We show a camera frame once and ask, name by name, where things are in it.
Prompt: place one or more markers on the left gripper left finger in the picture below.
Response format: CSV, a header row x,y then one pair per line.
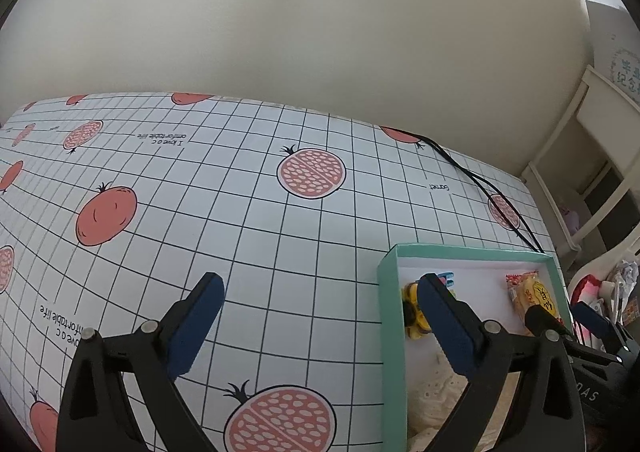
x,y
96,413

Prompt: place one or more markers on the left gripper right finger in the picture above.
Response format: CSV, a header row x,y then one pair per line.
x,y
545,413

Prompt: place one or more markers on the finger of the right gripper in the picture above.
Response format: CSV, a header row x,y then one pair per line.
x,y
608,332
541,323

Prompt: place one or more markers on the red yellow snack packet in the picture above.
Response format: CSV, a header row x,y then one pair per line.
x,y
527,290

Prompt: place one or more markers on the cream mesh bath sponge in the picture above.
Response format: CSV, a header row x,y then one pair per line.
x,y
433,397

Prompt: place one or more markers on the white cutout headboard shelf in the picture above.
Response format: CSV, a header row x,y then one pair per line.
x,y
601,266

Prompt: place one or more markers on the teal rimmed white tray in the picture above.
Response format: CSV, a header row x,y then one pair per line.
x,y
459,288

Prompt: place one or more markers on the white side shelf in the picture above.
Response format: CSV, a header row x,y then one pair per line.
x,y
596,134

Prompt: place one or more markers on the pomegranate print grid bedsheet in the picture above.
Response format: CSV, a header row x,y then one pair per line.
x,y
114,206

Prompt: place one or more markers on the white printed book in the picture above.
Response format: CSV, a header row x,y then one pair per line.
x,y
615,43

